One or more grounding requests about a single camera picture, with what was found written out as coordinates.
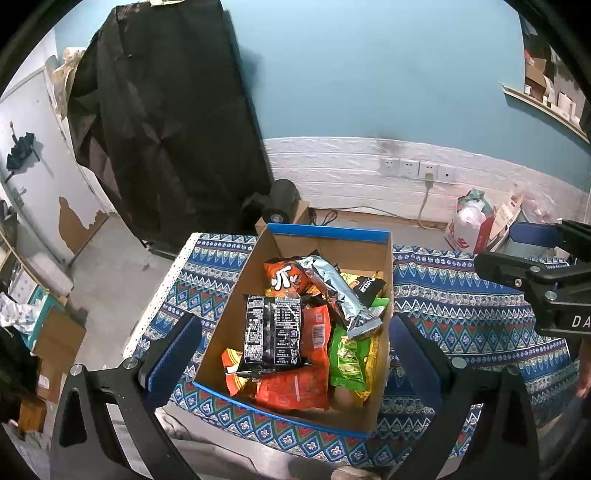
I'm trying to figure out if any brown white paper bag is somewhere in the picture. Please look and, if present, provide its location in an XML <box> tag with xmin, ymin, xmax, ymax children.
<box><xmin>489</xmin><ymin>185</ymin><xmax>525</xmax><ymax>243</ymax></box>

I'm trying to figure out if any beige power cable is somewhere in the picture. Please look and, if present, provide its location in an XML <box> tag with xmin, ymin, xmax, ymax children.
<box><xmin>418</xmin><ymin>173</ymin><xmax>437</xmax><ymax>229</ymax></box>

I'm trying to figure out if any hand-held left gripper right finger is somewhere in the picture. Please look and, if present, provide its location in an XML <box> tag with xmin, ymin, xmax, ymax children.
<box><xmin>388</xmin><ymin>314</ymin><xmax>541</xmax><ymax>480</ymax></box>

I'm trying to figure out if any black cloth covered cabinet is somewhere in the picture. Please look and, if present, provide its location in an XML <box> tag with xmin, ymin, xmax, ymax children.
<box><xmin>67</xmin><ymin>0</ymin><xmax>275</xmax><ymax>252</ymax></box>

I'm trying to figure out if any cardboard box on shelf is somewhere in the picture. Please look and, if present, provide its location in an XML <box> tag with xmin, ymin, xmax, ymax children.
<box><xmin>524</xmin><ymin>58</ymin><xmax>548</xmax><ymax>97</ymax></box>

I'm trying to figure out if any flattened brown cardboard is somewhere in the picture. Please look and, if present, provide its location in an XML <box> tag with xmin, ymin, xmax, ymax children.
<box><xmin>30</xmin><ymin>307</ymin><xmax>88</xmax><ymax>402</ymax></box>

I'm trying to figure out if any red white shopping bag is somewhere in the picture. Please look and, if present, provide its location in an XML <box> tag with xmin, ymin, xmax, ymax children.
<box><xmin>444</xmin><ymin>189</ymin><xmax>495</xmax><ymax>254</ymax></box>

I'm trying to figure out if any white foam roll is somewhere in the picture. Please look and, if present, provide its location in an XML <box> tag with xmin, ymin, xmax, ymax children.
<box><xmin>25</xmin><ymin>251</ymin><xmax>75</xmax><ymax>296</ymax></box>

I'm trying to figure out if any black floor cable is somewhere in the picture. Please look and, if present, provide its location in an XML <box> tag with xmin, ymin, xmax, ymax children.
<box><xmin>309</xmin><ymin>206</ymin><xmax>421</xmax><ymax>227</ymax></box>

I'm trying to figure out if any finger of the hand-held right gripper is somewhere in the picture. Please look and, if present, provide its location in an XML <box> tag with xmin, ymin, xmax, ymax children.
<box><xmin>475</xmin><ymin>251</ymin><xmax>559</xmax><ymax>296</ymax></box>
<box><xmin>510</xmin><ymin>220</ymin><xmax>578</xmax><ymax>252</ymax></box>

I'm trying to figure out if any silver snack packet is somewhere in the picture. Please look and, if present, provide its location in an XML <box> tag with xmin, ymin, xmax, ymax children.
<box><xmin>295</xmin><ymin>255</ymin><xmax>385</xmax><ymax>340</ymax></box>

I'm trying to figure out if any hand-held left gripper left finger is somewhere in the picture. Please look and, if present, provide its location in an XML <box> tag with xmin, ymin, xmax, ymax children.
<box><xmin>50</xmin><ymin>313</ymin><xmax>204</xmax><ymax>480</ymax></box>

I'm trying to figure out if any white door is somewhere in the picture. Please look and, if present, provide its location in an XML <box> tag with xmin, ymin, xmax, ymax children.
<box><xmin>0</xmin><ymin>65</ymin><xmax>112</xmax><ymax>278</ymax></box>

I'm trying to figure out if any black folded umbrella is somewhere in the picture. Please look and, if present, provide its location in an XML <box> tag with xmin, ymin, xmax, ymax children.
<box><xmin>6</xmin><ymin>131</ymin><xmax>40</xmax><ymax>171</ymax></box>

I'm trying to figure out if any red yellow shrimp sticks bag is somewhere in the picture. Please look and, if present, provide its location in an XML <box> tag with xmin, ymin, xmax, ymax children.
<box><xmin>222</xmin><ymin>305</ymin><xmax>332</xmax><ymax>411</ymax></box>

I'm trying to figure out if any white wall shelf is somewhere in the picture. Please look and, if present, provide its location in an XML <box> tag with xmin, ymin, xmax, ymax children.
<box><xmin>501</xmin><ymin>82</ymin><xmax>591</xmax><ymax>141</ymax></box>

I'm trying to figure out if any orange chips bag white print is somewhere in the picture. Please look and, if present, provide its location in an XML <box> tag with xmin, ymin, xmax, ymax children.
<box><xmin>264</xmin><ymin>261</ymin><xmax>319</xmax><ymax>298</ymax></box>

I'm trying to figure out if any small brown cardboard box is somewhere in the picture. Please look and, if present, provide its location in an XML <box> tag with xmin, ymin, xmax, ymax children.
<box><xmin>255</xmin><ymin>199</ymin><xmax>311</xmax><ymax>236</ymax></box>

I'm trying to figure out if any blue patterned tablecloth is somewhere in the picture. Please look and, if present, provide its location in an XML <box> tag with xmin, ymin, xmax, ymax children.
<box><xmin>122</xmin><ymin>232</ymin><xmax>580</xmax><ymax>472</ymax></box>

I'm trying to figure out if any yellow black snack packet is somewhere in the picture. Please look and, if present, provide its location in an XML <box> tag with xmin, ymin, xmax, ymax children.
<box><xmin>342</xmin><ymin>272</ymin><xmax>386</xmax><ymax>296</ymax></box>

